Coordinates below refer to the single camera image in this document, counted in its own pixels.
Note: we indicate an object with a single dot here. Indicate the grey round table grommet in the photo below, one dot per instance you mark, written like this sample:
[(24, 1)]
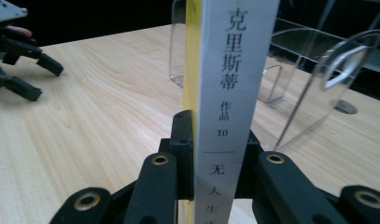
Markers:
[(345, 107)]

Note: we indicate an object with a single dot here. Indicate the yellow book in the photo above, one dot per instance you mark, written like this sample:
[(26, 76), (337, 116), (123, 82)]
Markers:
[(231, 93)]

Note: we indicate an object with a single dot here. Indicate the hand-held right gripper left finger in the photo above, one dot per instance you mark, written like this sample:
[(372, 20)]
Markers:
[(184, 155)]

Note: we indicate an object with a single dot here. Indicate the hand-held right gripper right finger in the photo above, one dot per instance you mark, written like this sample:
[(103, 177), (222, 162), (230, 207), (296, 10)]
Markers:
[(247, 168)]

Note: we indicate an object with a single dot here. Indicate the clear acrylic book rack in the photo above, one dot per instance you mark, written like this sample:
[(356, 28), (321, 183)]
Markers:
[(309, 87)]

